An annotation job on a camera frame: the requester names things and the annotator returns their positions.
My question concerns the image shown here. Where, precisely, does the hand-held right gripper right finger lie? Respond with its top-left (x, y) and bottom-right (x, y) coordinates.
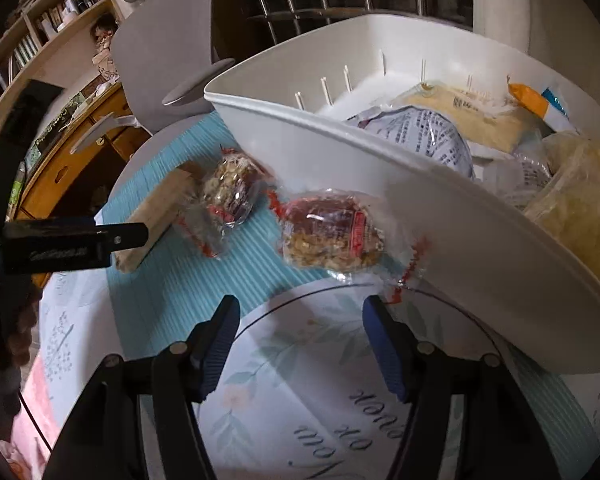
top-left (362, 295), bottom-right (561, 480)

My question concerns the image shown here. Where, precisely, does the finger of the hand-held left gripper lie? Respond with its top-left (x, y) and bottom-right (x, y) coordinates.
top-left (0, 80), bottom-right (63, 226)
top-left (96, 220), bottom-right (149, 254)

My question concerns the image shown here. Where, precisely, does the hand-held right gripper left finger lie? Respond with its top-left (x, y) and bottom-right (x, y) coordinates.
top-left (42, 295), bottom-right (241, 480)

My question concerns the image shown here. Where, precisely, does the tan wafer bar packet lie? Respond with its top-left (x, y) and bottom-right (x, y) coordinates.
top-left (114, 167), bottom-right (201, 275)

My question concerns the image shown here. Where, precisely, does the red nut snack packet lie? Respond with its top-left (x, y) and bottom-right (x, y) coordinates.
top-left (275, 187), bottom-right (431, 306)
top-left (180, 145), bottom-right (276, 261)

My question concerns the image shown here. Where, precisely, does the white plastic bin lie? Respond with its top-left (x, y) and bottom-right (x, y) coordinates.
top-left (203, 14), bottom-right (600, 376)

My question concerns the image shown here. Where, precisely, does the yellow chips packet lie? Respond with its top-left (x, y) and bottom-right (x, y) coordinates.
top-left (522, 160), bottom-right (600, 281)
top-left (540, 130), bottom-right (600, 176)

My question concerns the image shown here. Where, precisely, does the yellow cracker packet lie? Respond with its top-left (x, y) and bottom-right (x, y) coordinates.
top-left (395, 80), bottom-right (541, 153)

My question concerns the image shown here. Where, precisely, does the orange-tipped stick snack packet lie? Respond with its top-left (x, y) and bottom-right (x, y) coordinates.
top-left (507, 82), bottom-right (551, 116)

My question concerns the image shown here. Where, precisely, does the person's left hand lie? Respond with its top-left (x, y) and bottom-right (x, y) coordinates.
top-left (0, 280), bottom-right (36, 372)

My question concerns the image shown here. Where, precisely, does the wooden desk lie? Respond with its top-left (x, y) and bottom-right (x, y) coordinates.
top-left (10, 80), bottom-right (146, 286)

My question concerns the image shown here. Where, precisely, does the row of green books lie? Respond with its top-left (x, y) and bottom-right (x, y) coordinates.
top-left (7, 35), bottom-right (41, 76)

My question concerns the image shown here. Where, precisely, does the wooden bookshelf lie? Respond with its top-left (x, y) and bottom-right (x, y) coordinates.
top-left (0, 0), bottom-right (126, 126)

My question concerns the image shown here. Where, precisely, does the doll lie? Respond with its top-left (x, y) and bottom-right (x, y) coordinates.
top-left (90, 12), bottom-right (121, 81)

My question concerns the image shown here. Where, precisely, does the pink blanket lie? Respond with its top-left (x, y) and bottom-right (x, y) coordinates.
top-left (0, 355), bottom-right (56, 480)

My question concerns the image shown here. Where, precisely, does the grey office chair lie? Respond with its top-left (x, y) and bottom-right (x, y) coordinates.
top-left (70, 0), bottom-right (236, 156)

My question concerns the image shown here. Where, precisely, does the white floral curtain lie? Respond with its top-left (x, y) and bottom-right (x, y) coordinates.
top-left (470, 0), bottom-right (600, 136)

